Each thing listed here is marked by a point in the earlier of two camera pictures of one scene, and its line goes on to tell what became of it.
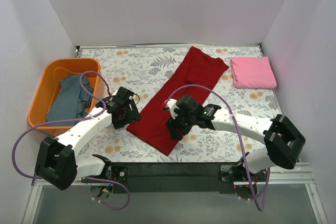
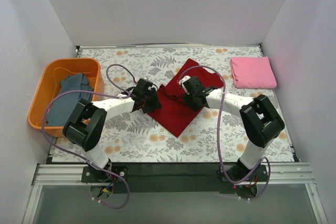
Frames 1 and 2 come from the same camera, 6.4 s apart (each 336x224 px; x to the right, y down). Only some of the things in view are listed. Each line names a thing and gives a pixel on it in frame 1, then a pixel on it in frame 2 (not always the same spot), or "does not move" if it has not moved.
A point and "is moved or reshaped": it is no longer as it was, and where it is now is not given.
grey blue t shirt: [70, 101] does not move
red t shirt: [201, 95] is moved or reshaped
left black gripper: [130, 114] to [153, 100]
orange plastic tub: [57, 70] does not move
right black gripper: [175, 127] to [193, 98]
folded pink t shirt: [252, 72] does not move
